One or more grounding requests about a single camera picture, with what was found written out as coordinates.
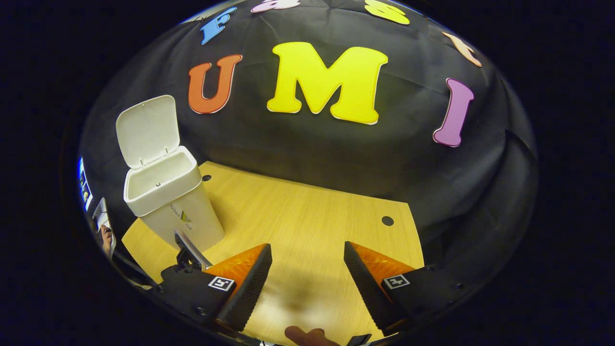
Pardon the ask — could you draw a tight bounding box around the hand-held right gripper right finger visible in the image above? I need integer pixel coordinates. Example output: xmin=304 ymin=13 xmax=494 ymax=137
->
xmin=343 ymin=241 xmax=466 ymax=337

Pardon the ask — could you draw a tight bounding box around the blue lit screen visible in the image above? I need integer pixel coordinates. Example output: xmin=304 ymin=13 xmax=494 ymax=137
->
xmin=78 ymin=158 xmax=93 ymax=211

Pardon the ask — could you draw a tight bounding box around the white desktop garbage bin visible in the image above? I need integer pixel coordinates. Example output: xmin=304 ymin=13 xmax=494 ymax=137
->
xmin=115 ymin=95 xmax=225 ymax=253

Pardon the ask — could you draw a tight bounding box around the white flat device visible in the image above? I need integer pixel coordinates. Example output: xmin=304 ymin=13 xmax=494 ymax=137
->
xmin=93 ymin=197 xmax=117 ymax=260

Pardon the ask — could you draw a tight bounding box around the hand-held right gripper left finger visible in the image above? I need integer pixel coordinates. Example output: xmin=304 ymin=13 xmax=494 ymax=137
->
xmin=153 ymin=243 xmax=273 ymax=333

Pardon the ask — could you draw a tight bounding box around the wooden desktop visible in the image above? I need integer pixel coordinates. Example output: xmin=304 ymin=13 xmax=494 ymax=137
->
xmin=121 ymin=161 xmax=425 ymax=346

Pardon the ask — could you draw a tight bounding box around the black backdrop cloth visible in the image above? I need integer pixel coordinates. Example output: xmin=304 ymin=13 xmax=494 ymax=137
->
xmin=79 ymin=0 xmax=539 ymax=298

